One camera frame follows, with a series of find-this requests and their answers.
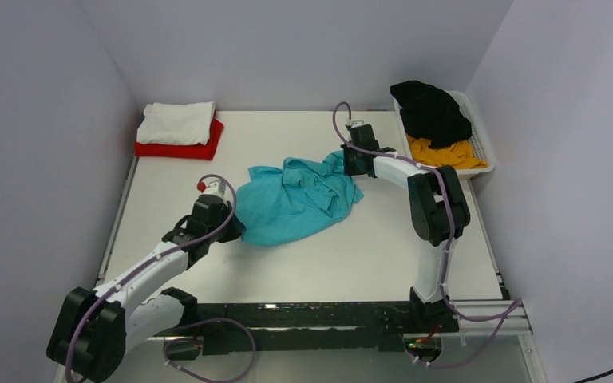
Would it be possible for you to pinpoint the teal t shirt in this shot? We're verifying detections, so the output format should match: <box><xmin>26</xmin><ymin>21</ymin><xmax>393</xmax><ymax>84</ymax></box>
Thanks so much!
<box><xmin>235</xmin><ymin>151</ymin><xmax>364</xmax><ymax>247</ymax></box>

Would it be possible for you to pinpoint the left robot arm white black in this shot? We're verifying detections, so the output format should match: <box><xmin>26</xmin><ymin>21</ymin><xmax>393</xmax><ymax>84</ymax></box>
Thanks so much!
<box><xmin>46</xmin><ymin>191</ymin><xmax>244</xmax><ymax>382</ymax></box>

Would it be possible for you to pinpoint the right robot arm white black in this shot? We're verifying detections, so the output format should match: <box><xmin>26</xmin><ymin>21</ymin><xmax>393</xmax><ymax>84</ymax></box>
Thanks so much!
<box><xmin>342</xmin><ymin>121</ymin><xmax>471</xmax><ymax>331</ymax></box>

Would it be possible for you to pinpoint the red folded t shirt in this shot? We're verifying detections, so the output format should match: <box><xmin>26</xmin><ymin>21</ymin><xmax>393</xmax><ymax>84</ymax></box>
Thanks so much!
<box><xmin>134</xmin><ymin>119</ymin><xmax>224</xmax><ymax>160</ymax></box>

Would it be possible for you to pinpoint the black t shirt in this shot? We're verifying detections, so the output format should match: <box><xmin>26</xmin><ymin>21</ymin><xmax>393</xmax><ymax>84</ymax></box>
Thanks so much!
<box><xmin>389</xmin><ymin>80</ymin><xmax>473</xmax><ymax>149</ymax></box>

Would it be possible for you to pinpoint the white folded t shirt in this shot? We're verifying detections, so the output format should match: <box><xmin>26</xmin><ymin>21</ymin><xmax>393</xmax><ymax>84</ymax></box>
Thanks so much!
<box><xmin>136</xmin><ymin>101</ymin><xmax>216</xmax><ymax>146</ymax></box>

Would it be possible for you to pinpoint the yellow t shirt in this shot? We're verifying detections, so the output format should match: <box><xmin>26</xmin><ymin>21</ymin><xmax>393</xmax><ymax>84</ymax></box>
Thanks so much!
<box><xmin>406</xmin><ymin>136</ymin><xmax>489</xmax><ymax>170</ymax></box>

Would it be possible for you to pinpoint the white plastic basket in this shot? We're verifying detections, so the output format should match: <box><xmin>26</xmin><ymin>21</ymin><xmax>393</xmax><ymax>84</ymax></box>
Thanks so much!
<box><xmin>392</xmin><ymin>90</ymin><xmax>496</xmax><ymax>180</ymax></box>

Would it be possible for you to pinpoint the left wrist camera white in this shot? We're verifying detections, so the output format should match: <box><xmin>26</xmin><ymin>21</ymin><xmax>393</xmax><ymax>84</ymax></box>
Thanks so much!
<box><xmin>196</xmin><ymin>177</ymin><xmax>227</xmax><ymax>200</ymax></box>

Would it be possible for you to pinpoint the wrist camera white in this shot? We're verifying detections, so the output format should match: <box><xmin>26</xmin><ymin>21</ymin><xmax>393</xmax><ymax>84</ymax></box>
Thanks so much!
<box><xmin>196</xmin><ymin>177</ymin><xmax>227</xmax><ymax>200</ymax></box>
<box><xmin>345</xmin><ymin>120</ymin><xmax>367</xmax><ymax>131</ymax></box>

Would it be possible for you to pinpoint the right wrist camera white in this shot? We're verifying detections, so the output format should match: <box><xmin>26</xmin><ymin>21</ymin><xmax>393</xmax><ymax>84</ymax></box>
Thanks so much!
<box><xmin>345</xmin><ymin>120</ymin><xmax>367</xmax><ymax>131</ymax></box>

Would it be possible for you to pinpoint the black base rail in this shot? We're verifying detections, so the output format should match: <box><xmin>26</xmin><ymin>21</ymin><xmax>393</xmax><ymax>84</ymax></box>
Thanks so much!
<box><xmin>161</xmin><ymin>301</ymin><xmax>459</xmax><ymax>356</ymax></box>

